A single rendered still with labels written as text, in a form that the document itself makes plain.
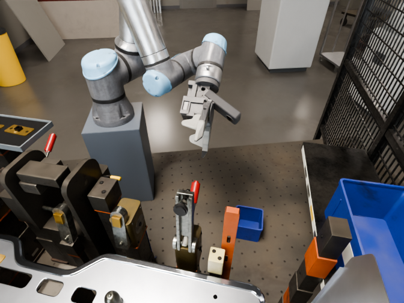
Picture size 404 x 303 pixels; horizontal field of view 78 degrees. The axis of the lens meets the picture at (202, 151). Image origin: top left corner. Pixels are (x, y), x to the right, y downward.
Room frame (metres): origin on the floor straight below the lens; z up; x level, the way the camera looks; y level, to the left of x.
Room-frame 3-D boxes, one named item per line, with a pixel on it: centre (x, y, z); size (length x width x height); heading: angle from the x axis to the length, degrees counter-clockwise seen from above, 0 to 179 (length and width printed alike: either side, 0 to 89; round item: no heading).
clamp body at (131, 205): (0.41, 0.20, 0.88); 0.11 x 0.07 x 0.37; 168
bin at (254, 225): (0.57, -0.18, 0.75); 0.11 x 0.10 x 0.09; 78
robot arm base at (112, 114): (0.80, 0.33, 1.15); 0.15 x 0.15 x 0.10
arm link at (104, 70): (0.81, 0.33, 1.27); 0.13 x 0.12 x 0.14; 150
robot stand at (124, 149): (0.80, 0.33, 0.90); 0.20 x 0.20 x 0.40; 7
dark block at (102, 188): (0.43, 0.26, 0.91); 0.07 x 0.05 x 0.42; 168
